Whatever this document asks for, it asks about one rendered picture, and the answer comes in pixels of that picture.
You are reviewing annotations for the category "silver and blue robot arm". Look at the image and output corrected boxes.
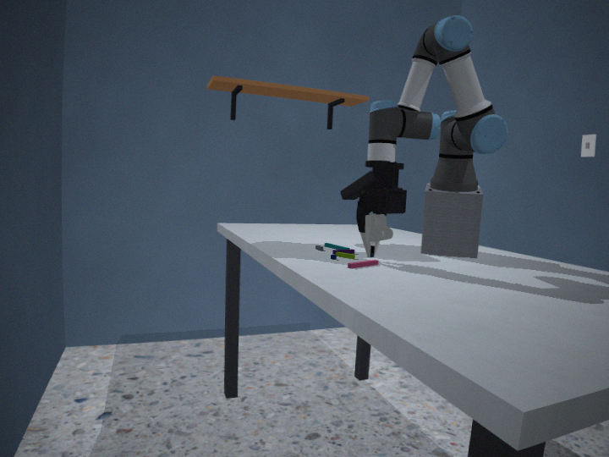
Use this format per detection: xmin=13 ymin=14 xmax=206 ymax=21
xmin=367 ymin=15 xmax=508 ymax=192

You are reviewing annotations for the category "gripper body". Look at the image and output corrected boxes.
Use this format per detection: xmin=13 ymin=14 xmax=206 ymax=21
xmin=359 ymin=161 xmax=407 ymax=214

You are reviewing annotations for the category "pink rod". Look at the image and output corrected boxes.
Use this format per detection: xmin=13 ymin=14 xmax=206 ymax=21
xmin=348 ymin=260 xmax=378 ymax=268

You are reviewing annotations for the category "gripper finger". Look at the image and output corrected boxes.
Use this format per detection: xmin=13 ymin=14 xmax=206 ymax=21
xmin=370 ymin=213 xmax=393 ymax=257
xmin=356 ymin=199 xmax=384 ymax=257

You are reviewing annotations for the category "turquoise rod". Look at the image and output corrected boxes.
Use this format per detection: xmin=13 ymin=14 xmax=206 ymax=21
xmin=325 ymin=243 xmax=350 ymax=250

